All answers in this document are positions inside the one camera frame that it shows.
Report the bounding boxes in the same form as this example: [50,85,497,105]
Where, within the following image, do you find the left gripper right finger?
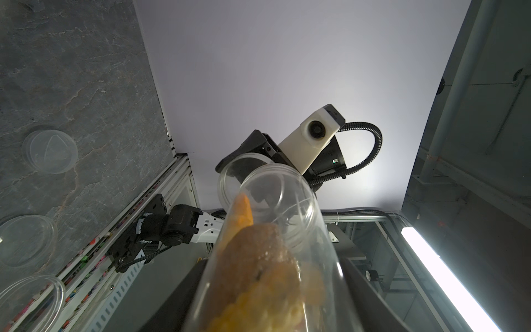
[339,257,411,332]

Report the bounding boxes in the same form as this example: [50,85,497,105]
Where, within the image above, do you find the clear cookie jar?
[183,163,363,331]
[1,275,65,331]

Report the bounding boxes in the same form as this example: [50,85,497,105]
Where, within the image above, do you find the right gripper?
[215,129,347,191]

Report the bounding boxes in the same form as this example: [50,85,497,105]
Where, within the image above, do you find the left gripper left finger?
[139,260,207,332]

